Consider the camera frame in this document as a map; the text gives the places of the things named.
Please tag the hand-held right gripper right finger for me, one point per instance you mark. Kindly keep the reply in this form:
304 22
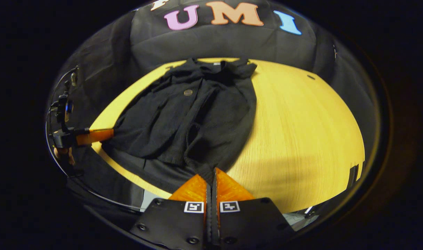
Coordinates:
253 225

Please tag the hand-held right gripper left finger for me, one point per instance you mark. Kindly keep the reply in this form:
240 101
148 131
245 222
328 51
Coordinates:
169 225

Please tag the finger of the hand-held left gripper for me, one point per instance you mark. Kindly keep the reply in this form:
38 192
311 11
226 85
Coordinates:
93 136

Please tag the black backdrop cloth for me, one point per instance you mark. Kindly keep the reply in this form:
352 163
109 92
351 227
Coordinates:
232 41

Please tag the black garment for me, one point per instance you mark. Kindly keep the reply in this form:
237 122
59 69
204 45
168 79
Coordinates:
187 114

